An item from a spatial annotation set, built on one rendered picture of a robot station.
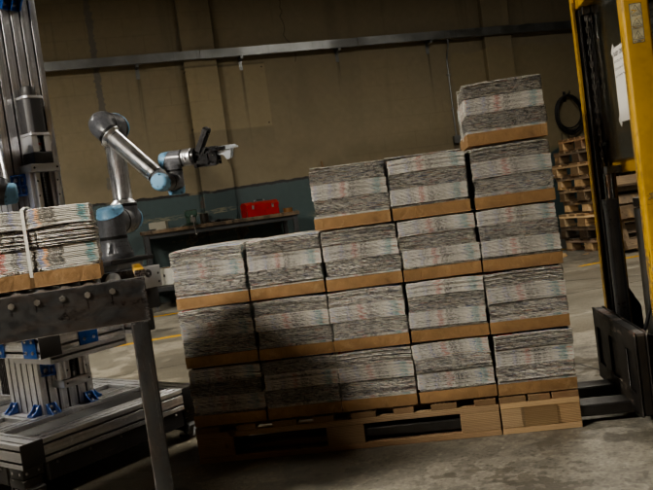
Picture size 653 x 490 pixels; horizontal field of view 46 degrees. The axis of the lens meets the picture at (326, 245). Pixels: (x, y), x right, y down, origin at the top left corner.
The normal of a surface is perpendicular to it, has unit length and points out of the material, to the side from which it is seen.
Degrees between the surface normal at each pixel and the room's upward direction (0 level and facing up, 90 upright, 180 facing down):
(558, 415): 90
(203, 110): 90
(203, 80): 90
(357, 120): 90
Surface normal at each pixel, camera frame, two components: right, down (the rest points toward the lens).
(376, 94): 0.26, 0.01
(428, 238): -0.11, 0.06
